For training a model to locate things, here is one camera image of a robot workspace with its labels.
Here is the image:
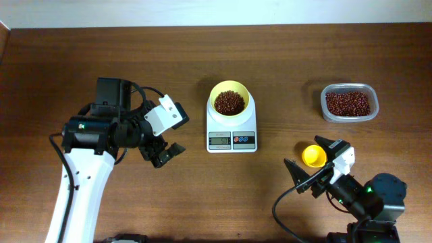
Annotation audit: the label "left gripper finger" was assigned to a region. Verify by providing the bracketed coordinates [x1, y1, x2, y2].
[172, 102, 190, 130]
[158, 142, 186, 167]

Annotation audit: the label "red beans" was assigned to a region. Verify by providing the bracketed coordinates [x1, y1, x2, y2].
[213, 90, 371, 117]

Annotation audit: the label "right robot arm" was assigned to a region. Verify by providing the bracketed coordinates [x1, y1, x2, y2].
[272, 135, 407, 243]

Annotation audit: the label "white digital kitchen scale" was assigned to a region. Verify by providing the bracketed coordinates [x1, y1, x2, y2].
[206, 92, 258, 153]

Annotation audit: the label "left black cable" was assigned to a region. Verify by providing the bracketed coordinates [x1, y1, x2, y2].
[48, 82, 166, 243]

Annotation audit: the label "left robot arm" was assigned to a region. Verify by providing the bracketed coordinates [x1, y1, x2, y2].
[45, 78, 189, 242]

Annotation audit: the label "yellow plastic bowl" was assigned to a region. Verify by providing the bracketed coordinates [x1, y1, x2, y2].
[209, 80, 251, 117]

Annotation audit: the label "clear plastic bean container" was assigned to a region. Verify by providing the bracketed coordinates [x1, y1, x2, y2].
[321, 83, 379, 123]

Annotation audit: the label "yellow measuring scoop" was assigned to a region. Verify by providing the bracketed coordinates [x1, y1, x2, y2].
[302, 145, 327, 168]

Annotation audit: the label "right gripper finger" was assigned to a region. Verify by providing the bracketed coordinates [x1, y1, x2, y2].
[283, 159, 311, 194]
[314, 135, 338, 155]

